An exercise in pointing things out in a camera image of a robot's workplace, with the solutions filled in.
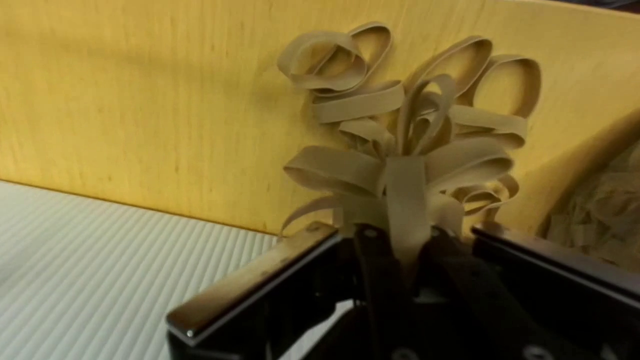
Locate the tan rubber band pile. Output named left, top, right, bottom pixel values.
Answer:
left=275, top=19, right=545, bottom=270

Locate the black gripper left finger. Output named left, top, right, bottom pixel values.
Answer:
left=164, top=221, right=410, bottom=360

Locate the white plastic bin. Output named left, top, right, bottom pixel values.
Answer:
left=0, top=178, right=356, bottom=360

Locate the clear plastic bag of rubber bands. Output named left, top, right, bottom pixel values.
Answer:
left=538, top=128, right=640, bottom=270

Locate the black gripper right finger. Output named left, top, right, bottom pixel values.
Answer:
left=410, top=223, right=640, bottom=360

